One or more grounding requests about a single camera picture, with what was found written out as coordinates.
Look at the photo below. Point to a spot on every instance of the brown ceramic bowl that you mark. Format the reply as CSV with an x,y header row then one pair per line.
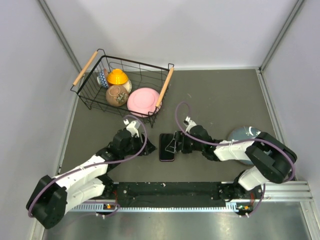
x,y
116,95

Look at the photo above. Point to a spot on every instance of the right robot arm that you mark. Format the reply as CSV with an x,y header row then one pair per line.
x,y
272,161

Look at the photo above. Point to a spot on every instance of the blue white patterned cup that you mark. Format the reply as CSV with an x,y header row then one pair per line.
x,y
102,79

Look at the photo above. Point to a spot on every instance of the right wooden basket handle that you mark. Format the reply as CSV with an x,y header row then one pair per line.
x,y
164,87

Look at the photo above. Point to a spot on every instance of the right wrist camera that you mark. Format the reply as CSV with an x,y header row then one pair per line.
x,y
189,124

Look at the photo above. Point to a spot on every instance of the wooden basket handle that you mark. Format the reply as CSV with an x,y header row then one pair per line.
x,y
84,69
164,87

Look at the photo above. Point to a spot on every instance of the black wire basket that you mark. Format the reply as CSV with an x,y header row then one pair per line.
x,y
141,75

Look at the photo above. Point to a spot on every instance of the slotted cable duct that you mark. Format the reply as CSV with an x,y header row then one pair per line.
x,y
229,207

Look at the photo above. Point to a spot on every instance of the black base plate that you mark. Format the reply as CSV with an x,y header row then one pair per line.
x,y
171,194

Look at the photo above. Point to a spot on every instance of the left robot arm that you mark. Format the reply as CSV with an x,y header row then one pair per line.
x,y
53,197

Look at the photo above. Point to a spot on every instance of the blue ceramic plate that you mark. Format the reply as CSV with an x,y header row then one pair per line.
x,y
243,132

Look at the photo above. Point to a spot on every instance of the pink plate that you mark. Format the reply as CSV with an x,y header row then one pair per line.
x,y
142,102

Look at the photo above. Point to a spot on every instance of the orange bowl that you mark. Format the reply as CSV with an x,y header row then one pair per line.
x,y
117,77

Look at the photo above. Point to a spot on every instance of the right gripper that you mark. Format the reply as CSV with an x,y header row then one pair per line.
x,y
179,136

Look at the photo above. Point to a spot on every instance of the cream bowl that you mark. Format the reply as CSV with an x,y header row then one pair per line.
x,y
128,86

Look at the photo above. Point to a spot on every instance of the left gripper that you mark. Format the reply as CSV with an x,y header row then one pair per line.
x,y
149,148

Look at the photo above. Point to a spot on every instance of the pink phone black screen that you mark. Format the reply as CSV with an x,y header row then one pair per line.
x,y
164,140

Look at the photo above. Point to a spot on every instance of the left wooden basket handle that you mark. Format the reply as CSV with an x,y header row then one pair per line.
x,y
84,69

